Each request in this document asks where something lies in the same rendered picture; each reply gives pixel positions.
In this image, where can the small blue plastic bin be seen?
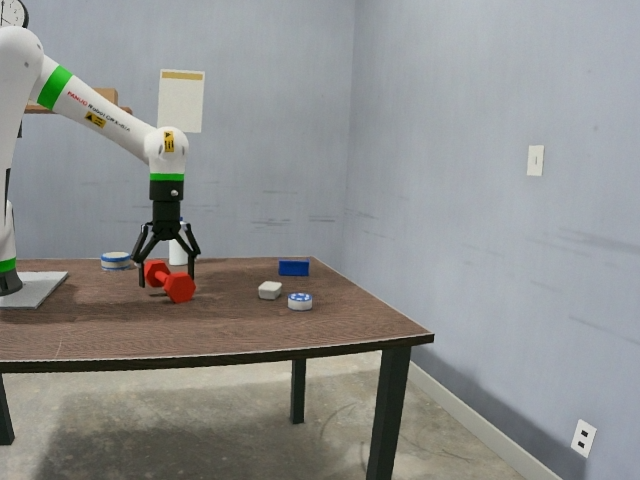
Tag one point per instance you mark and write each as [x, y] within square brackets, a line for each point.
[294, 268]

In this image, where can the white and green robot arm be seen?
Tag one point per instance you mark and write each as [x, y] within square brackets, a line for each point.
[21, 57]

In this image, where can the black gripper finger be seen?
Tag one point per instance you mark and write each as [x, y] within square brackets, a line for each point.
[145, 229]
[192, 254]

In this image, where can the white bottle with blue cap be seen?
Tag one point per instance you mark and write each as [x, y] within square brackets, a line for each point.
[178, 257]

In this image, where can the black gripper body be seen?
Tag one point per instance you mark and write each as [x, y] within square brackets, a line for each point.
[163, 212]

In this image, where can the red dumbbell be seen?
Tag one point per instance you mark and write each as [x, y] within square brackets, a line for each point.
[179, 286]

